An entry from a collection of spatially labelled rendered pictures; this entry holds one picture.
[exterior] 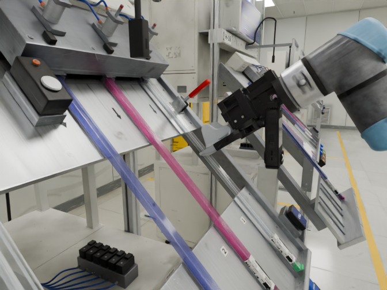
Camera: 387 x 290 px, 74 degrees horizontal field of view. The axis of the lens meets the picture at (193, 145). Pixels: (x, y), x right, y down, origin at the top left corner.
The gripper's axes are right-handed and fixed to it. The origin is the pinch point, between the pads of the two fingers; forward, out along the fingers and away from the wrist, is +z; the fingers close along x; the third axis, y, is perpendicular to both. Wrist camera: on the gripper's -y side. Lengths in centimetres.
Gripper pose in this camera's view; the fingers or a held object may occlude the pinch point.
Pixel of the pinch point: (208, 153)
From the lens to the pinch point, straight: 55.2
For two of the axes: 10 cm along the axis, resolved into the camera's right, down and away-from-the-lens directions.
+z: -7.4, 4.7, 4.8
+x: -4.5, 1.9, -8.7
